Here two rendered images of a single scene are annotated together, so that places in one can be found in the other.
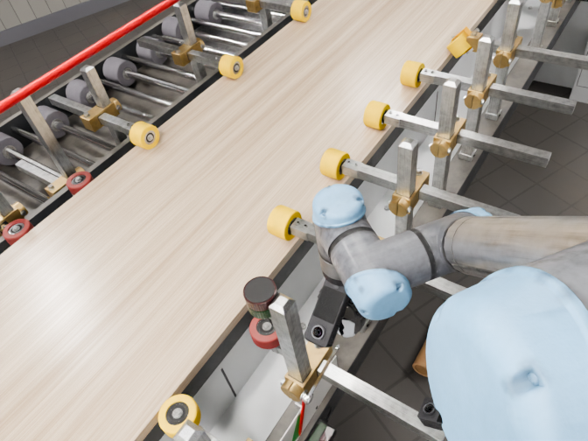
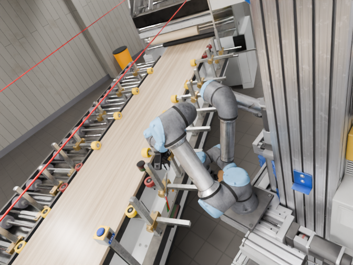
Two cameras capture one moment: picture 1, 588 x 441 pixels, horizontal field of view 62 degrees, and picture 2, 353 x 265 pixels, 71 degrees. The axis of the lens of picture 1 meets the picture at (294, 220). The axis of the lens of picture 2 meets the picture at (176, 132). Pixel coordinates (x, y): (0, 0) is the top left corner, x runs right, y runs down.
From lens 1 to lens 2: 0.86 m
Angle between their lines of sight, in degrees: 12
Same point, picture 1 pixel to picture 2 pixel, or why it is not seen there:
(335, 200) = (147, 131)
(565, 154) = not seen: hidden behind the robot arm
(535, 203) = (241, 127)
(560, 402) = (156, 126)
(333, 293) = (157, 155)
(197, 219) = (120, 162)
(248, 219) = (136, 156)
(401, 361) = not seen: hidden behind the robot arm
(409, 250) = not seen: hidden behind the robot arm
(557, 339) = (156, 121)
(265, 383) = (157, 205)
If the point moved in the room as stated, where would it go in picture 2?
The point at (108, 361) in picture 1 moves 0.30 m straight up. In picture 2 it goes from (106, 206) to (83, 181)
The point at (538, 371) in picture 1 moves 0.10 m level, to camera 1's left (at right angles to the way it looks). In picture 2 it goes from (154, 124) to (133, 136)
